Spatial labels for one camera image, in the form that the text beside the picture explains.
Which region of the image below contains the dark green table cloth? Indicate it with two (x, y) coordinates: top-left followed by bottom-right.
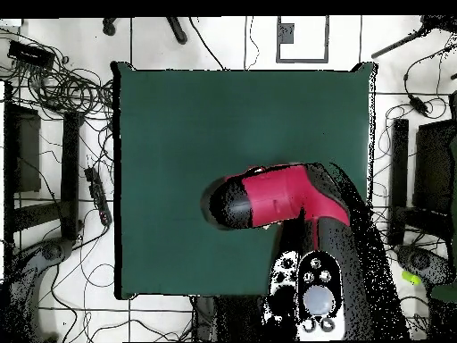
(111, 61), (378, 300)

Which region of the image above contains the black power strip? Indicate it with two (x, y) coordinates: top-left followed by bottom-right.
(84, 166), (113, 227)

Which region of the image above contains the black metal stand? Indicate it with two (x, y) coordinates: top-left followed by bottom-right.
(3, 80), (85, 244)
(386, 117), (457, 247)

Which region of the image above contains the dark grey stand base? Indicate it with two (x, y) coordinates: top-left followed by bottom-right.
(394, 244), (456, 287)
(6, 237), (76, 342)

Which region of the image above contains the small bright green object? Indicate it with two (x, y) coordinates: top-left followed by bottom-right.
(401, 270), (422, 286)

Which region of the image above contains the black power adapter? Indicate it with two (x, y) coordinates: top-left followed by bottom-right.
(408, 94), (429, 117)

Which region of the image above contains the black tripod pole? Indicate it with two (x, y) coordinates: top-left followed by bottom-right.
(370, 15), (457, 60)

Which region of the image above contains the thin black floor cable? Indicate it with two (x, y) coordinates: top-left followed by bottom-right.
(243, 15), (261, 71)

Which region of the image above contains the grey square floor frame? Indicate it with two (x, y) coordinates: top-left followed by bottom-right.
(275, 15), (330, 64)

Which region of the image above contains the black cable tangle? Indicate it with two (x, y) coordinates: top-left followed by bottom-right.
(0, 28), (115, 124)
(370, 96), (451, 187)

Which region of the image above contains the black network switch box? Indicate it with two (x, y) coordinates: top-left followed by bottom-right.
(7, 39), (56, 70)

